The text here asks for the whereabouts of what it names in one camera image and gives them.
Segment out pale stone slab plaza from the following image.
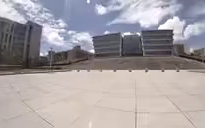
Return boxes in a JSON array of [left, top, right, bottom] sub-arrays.
[[0, 69, 205, 128]]

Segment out row of bollards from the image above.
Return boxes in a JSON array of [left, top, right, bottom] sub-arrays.
[[75, 67, 181, 73]]

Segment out low brown building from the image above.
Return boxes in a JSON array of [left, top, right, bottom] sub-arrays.
[[47, 45, 94, 65]]

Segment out wide stone steps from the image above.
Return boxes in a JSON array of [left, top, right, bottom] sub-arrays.
[[61, 55, 205, 71]]

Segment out pole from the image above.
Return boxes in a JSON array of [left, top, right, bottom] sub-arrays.
[[48, 47, 54, 70]]

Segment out grey multi-block building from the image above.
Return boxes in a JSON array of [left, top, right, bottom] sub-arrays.
[[92, 29, 175, 58]]

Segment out distant buildings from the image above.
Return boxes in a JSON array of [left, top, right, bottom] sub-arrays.
[[173, 43, 205, 58]]

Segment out low raised stone platform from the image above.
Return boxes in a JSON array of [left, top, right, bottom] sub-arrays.
[[0, 64, 71, 77]]

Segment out large grey office building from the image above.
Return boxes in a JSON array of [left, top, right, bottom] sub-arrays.
[[0, 13, 44, 69]]

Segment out dark low wall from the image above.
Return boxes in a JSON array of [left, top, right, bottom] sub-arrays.
[[179, 53, 205, 65]]

